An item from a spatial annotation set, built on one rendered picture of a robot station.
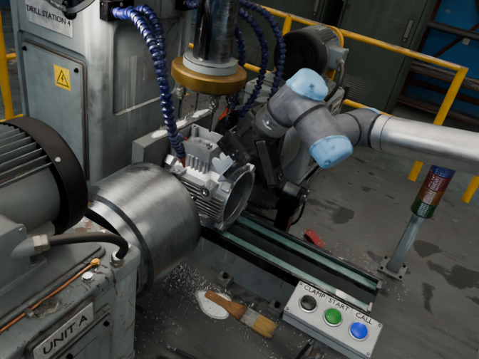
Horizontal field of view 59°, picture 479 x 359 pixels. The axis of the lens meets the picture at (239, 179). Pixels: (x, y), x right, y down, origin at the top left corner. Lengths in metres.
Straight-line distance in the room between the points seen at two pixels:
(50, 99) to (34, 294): 0.63
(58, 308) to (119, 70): 0.62
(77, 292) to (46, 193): 0.15
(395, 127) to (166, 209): 0.48
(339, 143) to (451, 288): 0.80
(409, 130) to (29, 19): 0.88
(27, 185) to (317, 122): 0.51
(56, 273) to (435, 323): 1.02
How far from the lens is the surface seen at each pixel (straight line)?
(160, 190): 0.87
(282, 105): 0.86
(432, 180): 1.24
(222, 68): 0.98
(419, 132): 0.87
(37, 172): 0.62
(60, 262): 0.70
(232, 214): 1.19
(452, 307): 1.43
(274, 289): 1.14
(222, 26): 0.97
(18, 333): 0.64
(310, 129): 0.83
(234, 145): 0.96
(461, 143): 0.84
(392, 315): 1.29
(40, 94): 1.21
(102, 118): 1.09
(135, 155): 1.07
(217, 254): 1.17
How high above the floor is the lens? 1.66
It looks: 32 degrees down
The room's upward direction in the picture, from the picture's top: 12 degrees clockwise
